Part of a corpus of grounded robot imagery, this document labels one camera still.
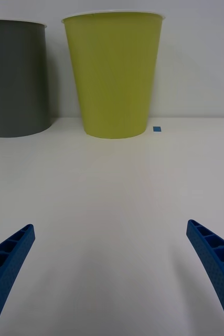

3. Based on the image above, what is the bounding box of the yellow-green plastic waste bin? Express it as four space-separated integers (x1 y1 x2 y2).
61 10 167 140

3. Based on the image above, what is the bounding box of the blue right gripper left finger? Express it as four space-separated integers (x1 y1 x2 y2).
0 223 36 336

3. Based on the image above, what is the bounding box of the grey plastic waste bin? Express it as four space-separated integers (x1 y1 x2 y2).
0 19 52 138

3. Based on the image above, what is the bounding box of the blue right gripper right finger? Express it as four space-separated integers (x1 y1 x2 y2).
186 219 224 336

